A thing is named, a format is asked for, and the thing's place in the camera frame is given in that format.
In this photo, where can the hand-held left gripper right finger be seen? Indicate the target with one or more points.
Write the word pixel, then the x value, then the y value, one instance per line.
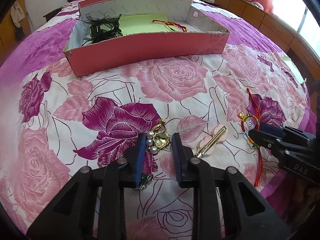
pixel 177 155

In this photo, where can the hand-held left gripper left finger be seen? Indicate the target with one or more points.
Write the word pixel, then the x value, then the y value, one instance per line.
pixel 138 155

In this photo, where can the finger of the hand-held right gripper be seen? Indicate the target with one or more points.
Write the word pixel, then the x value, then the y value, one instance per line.
pixel 271 129
pixel 265 138

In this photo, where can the gold flower pearl earring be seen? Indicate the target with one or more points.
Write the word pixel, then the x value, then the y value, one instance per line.
pixel 160 141

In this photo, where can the pink cardboard box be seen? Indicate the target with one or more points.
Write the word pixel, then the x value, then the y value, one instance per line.
pixel 150 50

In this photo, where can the black feather hair accessory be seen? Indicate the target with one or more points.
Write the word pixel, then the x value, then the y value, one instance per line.
pixel 100 30

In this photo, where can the pink flower gold hair clip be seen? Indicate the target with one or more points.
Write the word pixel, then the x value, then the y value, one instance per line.
pixel 212 142

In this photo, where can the small green paper piece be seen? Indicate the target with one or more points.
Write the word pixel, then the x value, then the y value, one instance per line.
pixel 296 70

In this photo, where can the low wooden cabinet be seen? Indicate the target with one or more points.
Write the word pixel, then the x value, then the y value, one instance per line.
pixel 262 22

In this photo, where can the bright window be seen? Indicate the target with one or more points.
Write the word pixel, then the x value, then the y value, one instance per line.
pixel 310 25

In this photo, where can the light green paper sheet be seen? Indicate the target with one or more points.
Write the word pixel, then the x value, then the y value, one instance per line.
pixel 142 25

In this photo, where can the dark wooden nightstand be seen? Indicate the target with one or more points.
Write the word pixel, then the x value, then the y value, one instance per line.
pixel 51 15

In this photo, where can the hanging black bag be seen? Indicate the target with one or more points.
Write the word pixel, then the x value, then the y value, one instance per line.
pixel 19 33

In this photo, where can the hanging beige cloth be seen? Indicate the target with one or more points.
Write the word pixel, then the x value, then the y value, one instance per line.
pixel 17 15

